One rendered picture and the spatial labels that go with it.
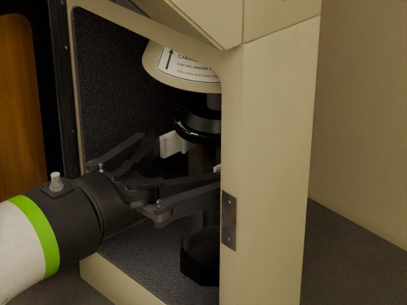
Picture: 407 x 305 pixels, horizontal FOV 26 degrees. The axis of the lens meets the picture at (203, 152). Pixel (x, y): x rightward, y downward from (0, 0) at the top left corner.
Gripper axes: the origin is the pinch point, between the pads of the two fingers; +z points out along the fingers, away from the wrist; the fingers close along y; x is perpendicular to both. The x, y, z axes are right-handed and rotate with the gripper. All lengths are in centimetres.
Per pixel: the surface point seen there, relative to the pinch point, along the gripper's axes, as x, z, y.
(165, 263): 18.0, -4.5, 4.8
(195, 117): -5.8, -3.3, -0.1
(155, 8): -25.5, -16.1, -9.2
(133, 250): 17.9, -5.9, 9.8
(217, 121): -5.9, -2.1, -2.6
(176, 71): -13.7, -7.5, -1.8
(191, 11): -26.6, -16.1, -14.0
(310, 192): 26.9, 33.5, 11.9
